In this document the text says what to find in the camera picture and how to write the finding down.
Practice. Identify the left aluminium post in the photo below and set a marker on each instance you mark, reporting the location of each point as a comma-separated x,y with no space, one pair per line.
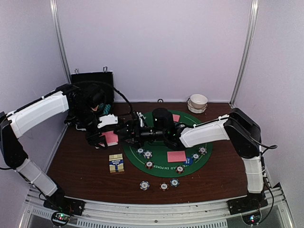
62,52

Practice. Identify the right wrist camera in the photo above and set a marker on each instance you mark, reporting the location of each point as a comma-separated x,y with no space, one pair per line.
163,120

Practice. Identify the gold blue card box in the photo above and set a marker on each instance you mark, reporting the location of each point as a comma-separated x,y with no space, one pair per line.
116,163

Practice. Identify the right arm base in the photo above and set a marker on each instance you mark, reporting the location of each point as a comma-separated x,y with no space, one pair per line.
246,204

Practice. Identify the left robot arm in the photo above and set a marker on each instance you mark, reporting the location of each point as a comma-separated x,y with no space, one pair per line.
79,102

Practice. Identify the upper white bowl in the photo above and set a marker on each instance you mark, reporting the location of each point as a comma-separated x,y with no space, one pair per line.
198,101

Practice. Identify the dealt red card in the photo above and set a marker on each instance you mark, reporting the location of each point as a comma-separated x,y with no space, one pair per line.
176,156
176,118

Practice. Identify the blue green fifty chip stack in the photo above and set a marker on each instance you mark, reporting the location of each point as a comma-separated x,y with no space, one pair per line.
174,182

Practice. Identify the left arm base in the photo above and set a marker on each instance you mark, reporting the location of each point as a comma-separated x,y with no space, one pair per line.
70,206

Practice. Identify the round green poker mat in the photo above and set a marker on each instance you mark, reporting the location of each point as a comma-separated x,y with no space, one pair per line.
162,168

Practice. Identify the right aluminium post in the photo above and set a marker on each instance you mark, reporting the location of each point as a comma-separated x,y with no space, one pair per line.
248,42

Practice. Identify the hundred chips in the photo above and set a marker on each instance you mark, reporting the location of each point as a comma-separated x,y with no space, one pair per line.
180,169
149,164

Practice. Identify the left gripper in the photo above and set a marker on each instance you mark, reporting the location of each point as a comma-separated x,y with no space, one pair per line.
93,140

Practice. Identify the black poker case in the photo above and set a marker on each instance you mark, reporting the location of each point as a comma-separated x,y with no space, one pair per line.
83,80

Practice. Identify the ten chips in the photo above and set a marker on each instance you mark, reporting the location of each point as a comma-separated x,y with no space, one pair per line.
147,154
202,151

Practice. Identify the red-backed card deck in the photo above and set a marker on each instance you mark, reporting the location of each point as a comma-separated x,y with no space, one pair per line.
111,138

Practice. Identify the blue peach ten chip stack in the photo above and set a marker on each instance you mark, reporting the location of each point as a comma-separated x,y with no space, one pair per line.
144,185

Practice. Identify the fifty chips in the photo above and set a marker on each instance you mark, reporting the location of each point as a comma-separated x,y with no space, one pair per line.
195,156
140,151

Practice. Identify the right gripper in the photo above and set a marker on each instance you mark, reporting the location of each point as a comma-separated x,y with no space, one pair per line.
132,126

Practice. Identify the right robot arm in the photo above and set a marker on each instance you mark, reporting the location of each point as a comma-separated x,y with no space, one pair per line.
236,126

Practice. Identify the lower white bowl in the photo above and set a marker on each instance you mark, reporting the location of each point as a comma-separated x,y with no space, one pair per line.
194,110

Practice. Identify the aluminium post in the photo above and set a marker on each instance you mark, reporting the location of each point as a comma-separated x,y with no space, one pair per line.
62,52
248,42

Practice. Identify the blue small blind button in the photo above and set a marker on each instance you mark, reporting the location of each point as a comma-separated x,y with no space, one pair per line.
189,161

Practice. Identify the teal chips in case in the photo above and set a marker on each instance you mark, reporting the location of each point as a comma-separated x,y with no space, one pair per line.
105,108

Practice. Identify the brown hundred chip stack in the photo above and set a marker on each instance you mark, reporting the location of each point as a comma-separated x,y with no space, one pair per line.
164,186

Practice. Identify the white bowl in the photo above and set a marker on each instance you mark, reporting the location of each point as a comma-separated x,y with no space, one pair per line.
198,101
194,110

